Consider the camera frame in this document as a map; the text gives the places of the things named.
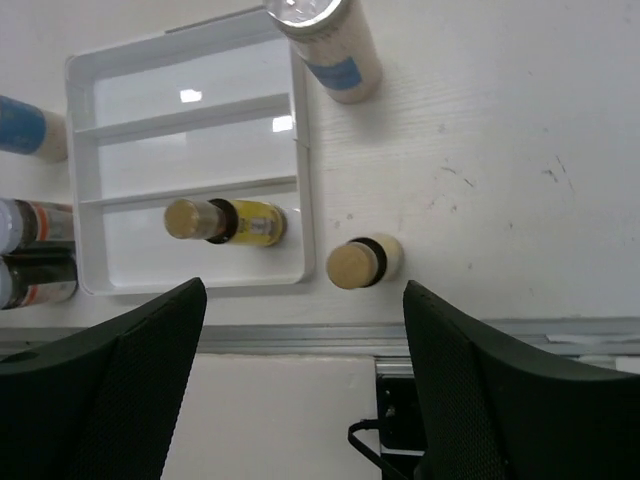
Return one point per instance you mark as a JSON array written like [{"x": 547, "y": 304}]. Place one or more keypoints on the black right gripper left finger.
[{"x": 102, "y": 403}]

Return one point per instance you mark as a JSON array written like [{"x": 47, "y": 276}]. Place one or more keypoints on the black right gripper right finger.
[{"x": 495, "y": 407}]

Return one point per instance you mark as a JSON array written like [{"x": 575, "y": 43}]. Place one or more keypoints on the yellow cork-top bottle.
[
  {"x": 221, "y": 221},
  {"x": 366, "y": 261}
]

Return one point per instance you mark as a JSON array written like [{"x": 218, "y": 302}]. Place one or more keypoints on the silver-lid shaker bottle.
[
  {"x": 30, "y": 131},
  {"x": 334, "y": 40}
]

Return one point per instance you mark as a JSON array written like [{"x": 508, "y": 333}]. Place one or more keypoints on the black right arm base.
[{"x": 394, "y": 439}]

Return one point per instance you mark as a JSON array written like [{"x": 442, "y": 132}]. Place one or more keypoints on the front white-lid spice jar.
[{"x": 28, "y": 280}]

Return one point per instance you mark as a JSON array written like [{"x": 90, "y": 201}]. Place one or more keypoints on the white-lid spice jar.
[
  {"x": 28, "y": 280},
  {"x": 29, "y": 225}
]

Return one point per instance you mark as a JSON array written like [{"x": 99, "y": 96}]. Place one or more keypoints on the rear white-lid spice jar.
[{"x": 29, "y": 225}]

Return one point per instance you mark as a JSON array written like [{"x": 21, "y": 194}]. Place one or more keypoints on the white divided plastic tray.
[{"x": 212, "y": 110}]

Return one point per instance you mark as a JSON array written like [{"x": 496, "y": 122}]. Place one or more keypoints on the aluminium table edge rail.
[{"x": 573, "y": 337}]

